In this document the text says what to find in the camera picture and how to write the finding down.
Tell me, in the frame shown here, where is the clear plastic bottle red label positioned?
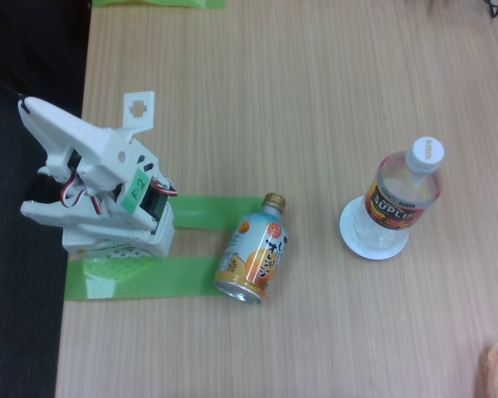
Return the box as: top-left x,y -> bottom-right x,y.
352,136 -> 446,252

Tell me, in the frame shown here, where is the orange juice bottle can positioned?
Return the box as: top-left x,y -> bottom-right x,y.
214,192 -> 287,306

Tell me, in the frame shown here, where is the short green tape strip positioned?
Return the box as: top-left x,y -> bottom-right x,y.
172,195 -> 266,231

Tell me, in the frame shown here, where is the long green tape strip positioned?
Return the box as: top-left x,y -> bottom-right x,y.
64,255 -> 229,302

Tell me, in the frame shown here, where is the white round plate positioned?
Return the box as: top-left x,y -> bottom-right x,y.
339,197 -> 410,261

